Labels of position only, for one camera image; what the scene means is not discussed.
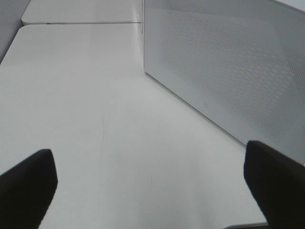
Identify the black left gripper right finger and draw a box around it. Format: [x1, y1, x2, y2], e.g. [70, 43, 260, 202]
[244, 141, 305, 229]

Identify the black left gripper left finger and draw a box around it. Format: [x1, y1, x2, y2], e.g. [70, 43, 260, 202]
[0, 149, 58, 229]

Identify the white microwave door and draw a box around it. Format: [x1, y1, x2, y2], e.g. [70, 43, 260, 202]
[143, 0, 305, 163]

